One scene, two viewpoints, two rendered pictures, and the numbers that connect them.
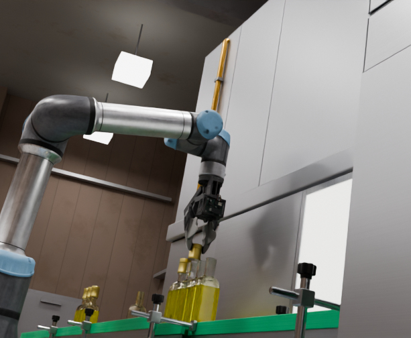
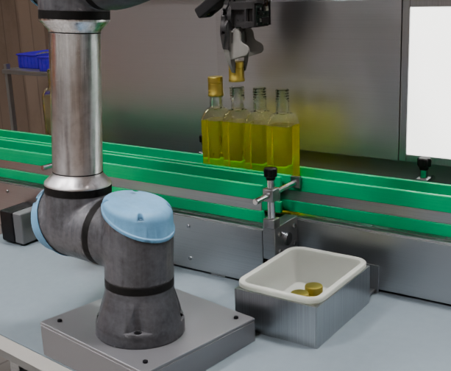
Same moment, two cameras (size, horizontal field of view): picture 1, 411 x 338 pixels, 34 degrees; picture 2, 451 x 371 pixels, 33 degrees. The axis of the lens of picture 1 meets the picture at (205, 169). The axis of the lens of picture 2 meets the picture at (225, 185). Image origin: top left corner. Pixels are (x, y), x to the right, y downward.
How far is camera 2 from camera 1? 1.19 m
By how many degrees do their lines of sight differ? 48
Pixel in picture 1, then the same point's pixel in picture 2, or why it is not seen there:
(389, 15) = not seen: outside the picture
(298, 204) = (394, 16)
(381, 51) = not seen: outside the picture
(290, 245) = (388, 66)
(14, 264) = (167, 225)
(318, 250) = (445, 83)
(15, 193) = (77, 101)
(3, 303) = (168, 275)
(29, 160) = (81, 44)
